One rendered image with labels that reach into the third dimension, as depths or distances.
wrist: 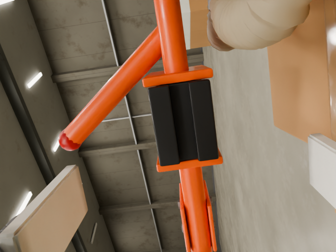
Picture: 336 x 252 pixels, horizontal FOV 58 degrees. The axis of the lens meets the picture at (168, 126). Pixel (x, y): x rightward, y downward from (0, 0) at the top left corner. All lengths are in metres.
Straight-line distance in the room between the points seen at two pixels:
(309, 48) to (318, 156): 0.19
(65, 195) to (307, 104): 0.27
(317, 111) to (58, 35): 12.91
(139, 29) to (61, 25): 2.99
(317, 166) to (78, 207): 0.13
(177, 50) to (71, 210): 0.16
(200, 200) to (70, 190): 0.16
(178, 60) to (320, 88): 0.14
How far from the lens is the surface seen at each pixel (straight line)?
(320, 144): 0.17
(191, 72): 0.25
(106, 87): 0.29
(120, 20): 12.47
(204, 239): 0.32
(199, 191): 0.29
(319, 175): 0.18
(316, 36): 0.33
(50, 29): 13.16
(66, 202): 0.16
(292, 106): 0.40
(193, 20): 1.91
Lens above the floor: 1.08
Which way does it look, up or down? 3 degrees up
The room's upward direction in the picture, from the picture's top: 98 degrees counter-clockwise
